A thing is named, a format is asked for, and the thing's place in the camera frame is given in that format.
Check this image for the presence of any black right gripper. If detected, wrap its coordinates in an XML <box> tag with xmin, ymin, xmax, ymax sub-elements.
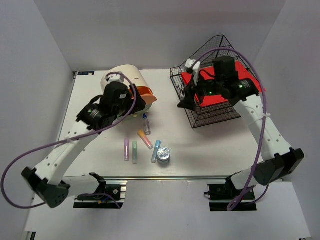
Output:
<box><xmin>176</xmin><ymin>73</ymin><xmax>223</xmax><ymax>112</ymax></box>

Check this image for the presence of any round cream drawer organizer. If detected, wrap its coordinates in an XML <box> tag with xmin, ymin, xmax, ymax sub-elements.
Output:
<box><xmin>100</xmin><ymin>64</ymin><xmax>157</xmax><ymax>121</ymax></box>

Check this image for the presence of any orange highlighter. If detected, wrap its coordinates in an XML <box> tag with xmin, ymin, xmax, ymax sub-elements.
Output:
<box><xmin>137</xmin><ymin>130</ymin><xmax>154</xmax><ymax>150</ymax></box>

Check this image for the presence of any round blue slime jar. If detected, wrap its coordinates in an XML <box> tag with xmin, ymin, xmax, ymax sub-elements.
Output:
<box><xmin>156</xmin><ymin>146</ymin><xmax>171</xmax><ymax>165</ymax></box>

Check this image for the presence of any red folder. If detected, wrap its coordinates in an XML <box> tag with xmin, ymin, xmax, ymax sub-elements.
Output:
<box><xmin>181</xmin><ymin>60</ymin><xmax>262</xmax><ymax>107</ymax></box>

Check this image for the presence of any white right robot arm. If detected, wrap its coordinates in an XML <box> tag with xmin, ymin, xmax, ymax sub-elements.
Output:
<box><xmin>177</xmin><ymin>56</ymin><xmax>305</xmax><ymax>200</ymax></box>

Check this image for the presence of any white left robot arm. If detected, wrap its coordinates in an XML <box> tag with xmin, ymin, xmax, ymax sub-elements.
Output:
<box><xmin>21</xmin><ymin>82</ymin><xmax>146</xmax><ymax>208</ymax></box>

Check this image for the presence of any clear blue-capped spray bottle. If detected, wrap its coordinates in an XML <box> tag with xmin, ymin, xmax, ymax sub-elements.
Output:
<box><xmin>142</xmin><ymin>113</ymin><xmax>151</xmax><ymax>136</ymax></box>

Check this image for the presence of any purple highlighter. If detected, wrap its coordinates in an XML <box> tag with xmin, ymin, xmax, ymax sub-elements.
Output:
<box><xmin>124</xmin><ymin>137</ymin><xmax>130</xmax><ymax>162</ymax></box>

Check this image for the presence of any green highlighter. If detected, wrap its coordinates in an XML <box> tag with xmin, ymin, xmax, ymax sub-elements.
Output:
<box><xmin>132</xmin><ymin>141</ymin><xmax>138</xmax><ymax>165</ymax></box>

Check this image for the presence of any blue highlighter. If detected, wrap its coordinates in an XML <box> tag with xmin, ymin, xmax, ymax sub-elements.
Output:
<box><xmin>151</xmin><ymin>140</ymin><xmax>161</xmax><ymax>163</ymax></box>

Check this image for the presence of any black wire mesh rack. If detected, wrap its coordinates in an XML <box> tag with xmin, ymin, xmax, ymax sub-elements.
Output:
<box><xmin>170</xmin><ymin>35</ymin><xmax>252</xmax><ymax>129</ymax></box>

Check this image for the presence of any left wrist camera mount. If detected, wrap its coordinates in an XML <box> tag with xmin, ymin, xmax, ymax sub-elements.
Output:
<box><xmin>104</xmin><ymin>72</ymin><xmax>124</xmax><ymax>85</ymax></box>

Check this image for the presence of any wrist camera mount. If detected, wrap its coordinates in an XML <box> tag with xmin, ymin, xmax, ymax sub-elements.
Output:
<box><xmin>185</xmin><ymin>58</ymin><xmax>201</xmax><ymax>86</ymax></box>
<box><xmin>104</xmin><ymin>72</ymin><xmax>124</xmax><ymax>85</ymax></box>

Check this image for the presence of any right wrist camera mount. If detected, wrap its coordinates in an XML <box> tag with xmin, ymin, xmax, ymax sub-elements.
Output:
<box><xmin>185</xmin><ymin>58</ymin><xmax>201</xmax><ymax>86</ymax></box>

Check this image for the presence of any aluminium table edge rail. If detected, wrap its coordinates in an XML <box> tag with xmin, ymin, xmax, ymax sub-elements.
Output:
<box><xmin>62</xmin><ymin>174</ymin><xmax>265</xmax><ymax>182</ymax></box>

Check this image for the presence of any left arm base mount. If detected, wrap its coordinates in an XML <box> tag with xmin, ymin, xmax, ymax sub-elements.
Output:
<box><xmin>73</xmin><ymin>180</ymin><xmax>128</xmax><ymax>210</ymax></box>

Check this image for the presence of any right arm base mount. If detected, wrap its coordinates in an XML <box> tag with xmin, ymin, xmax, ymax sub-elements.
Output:
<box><xmin>204</xmin><ymin>184</ymin><xmax>257</xmax><ymax>212</ymax></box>

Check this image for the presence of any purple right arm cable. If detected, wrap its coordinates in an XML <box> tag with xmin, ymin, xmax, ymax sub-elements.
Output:
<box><xmin>226</xmin><ymin>47</ymin><xmax>268</xmax><ymax>212</ymax></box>

